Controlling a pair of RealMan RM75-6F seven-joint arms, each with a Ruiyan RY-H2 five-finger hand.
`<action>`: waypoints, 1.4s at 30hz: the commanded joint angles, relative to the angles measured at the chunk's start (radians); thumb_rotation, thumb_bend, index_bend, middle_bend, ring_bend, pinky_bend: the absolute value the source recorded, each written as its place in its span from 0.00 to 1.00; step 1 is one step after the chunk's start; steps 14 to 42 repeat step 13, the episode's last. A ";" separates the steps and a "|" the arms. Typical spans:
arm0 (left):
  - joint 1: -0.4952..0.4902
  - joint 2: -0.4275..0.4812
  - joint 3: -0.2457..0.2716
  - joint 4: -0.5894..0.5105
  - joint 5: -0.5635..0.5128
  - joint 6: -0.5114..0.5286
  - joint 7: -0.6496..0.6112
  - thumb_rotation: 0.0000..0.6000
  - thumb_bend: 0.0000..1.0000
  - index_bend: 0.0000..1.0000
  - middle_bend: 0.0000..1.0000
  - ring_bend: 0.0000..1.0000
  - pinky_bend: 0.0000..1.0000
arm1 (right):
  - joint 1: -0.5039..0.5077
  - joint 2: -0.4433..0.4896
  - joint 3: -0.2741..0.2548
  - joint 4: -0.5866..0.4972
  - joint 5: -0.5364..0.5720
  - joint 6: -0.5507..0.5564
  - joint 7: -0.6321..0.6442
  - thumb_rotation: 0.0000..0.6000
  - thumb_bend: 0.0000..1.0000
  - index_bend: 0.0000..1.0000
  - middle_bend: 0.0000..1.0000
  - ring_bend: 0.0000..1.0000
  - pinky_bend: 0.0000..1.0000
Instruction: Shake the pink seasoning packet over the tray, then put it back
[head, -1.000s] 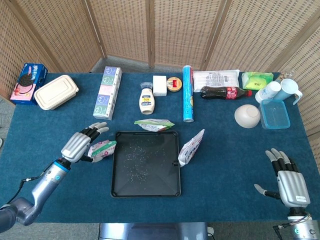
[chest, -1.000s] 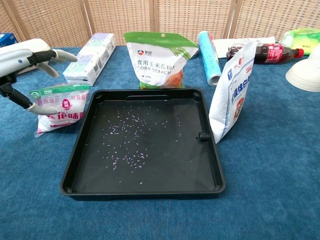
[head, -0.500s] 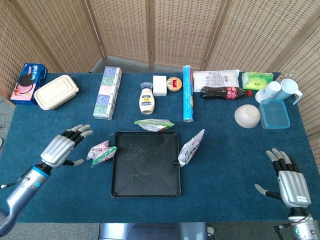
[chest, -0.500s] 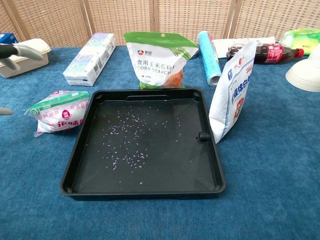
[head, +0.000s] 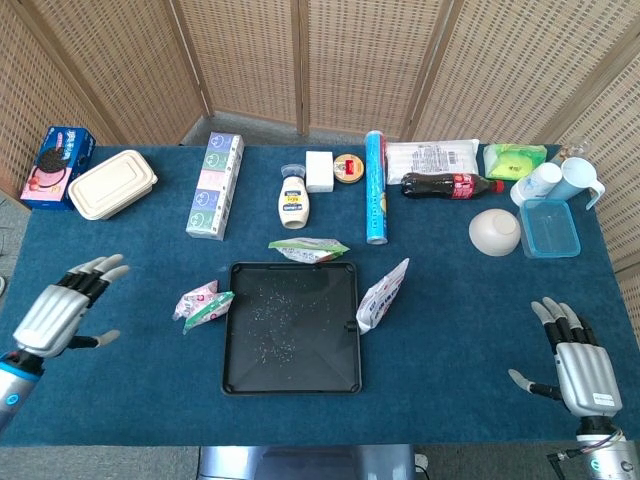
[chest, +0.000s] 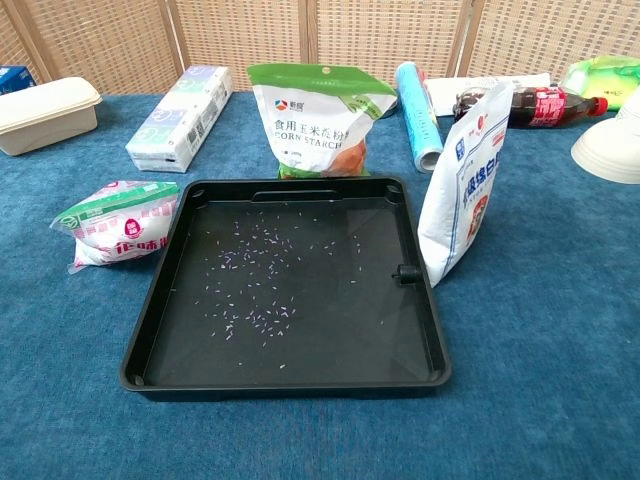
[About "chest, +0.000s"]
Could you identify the pink snack packet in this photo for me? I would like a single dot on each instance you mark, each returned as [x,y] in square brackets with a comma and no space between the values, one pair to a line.
[120,227]

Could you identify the green snack packet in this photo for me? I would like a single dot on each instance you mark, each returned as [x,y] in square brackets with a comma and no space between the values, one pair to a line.
[310,120]

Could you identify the white printed snack packet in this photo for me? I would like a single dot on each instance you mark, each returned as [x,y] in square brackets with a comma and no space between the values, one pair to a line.
[467,200]

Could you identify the black square tray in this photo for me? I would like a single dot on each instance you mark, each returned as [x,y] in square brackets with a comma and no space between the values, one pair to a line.
[285,300]

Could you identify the blue cling film roll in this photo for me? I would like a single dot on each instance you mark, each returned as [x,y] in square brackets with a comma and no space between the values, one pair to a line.
[420,120]

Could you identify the long pastel tissue pack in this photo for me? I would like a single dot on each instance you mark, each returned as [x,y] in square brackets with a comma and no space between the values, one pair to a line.
[182,117]

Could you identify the white barcode packet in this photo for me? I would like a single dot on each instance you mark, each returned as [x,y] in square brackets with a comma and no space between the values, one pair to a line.
[450,92]

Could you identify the wooden wicker folding screen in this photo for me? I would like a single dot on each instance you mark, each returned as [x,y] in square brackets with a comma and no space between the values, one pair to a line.
[320,35]

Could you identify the blue table cloth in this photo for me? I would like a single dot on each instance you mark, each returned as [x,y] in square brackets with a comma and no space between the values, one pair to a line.
[525,350]

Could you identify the cola bottle red label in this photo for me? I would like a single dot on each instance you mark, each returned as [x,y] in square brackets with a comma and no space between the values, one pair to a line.
[545,106]

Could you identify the beige lidded lunch box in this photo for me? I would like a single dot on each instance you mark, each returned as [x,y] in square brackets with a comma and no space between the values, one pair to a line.
[45,117]

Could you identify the beige bowl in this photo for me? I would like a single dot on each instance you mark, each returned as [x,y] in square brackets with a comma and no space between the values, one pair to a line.
[612,150]

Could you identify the green wipes pack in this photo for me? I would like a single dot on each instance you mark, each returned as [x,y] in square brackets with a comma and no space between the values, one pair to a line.
[600,77]

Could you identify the blue cookie box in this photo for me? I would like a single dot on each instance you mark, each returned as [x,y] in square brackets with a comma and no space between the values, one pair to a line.
[15,79]

